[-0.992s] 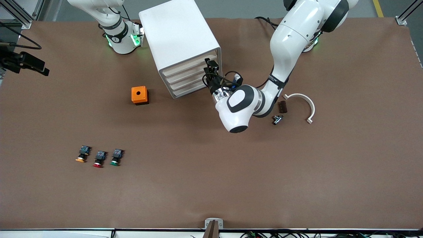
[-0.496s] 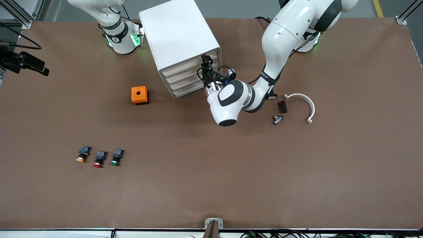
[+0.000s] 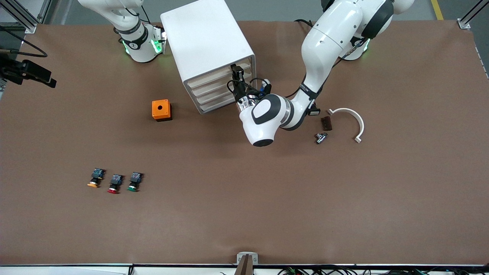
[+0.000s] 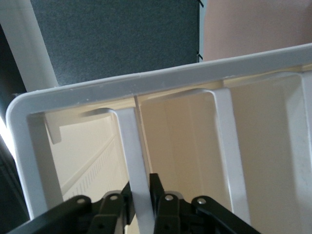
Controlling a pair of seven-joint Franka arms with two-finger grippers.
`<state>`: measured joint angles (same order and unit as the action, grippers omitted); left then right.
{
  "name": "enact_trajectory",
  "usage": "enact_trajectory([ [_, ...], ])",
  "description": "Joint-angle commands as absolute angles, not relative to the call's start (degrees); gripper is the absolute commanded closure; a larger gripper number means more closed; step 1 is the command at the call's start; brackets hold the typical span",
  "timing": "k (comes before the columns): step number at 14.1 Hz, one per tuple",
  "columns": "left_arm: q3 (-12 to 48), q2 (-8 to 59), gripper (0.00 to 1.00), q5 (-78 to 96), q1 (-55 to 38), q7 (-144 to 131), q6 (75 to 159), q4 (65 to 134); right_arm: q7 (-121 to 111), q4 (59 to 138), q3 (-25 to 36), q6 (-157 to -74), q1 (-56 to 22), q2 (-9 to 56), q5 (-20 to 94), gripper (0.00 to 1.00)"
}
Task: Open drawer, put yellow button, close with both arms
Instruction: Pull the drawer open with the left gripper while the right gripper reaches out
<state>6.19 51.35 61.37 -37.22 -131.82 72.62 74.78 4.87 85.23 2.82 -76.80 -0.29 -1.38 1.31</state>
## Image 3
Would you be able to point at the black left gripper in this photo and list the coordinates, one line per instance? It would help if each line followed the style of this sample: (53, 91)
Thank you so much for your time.
(240, 91)

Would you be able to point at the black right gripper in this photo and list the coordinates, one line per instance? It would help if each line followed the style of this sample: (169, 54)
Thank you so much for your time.
(19, 71)

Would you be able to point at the yellow push button switch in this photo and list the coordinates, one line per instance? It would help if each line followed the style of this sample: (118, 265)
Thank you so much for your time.
(97, 175)

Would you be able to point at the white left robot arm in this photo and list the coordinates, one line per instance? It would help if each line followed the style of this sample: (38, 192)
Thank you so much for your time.
(328, 42)

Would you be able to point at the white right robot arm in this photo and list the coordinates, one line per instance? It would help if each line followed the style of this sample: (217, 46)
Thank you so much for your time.
(141, 46)

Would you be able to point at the connector box with green light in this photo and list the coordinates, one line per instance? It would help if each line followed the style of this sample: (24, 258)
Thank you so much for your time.
(159, 40)

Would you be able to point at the brown terminal block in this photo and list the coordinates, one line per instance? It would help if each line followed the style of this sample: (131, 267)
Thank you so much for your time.
(327, 123)

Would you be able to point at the aluminium frame post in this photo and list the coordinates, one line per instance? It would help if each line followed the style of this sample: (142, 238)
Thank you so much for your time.
(30, 27)
(464, 23)

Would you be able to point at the orange button enclosure box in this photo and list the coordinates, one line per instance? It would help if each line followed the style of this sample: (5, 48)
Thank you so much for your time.
(160, 109)

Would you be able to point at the white rectangular button switch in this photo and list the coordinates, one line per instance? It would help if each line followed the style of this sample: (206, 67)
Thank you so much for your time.
(314, 112)

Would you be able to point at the red push button switch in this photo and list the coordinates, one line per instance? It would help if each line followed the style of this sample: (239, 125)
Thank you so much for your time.
(116, 179)

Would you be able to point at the white curved bracket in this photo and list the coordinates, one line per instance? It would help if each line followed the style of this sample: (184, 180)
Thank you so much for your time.
(359, 120)

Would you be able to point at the green push button switch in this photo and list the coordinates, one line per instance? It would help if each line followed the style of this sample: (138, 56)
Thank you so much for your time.
(135, 178)

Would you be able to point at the grey table edge camera mount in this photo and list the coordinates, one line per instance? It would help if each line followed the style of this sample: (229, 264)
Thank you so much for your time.
(247, 259)

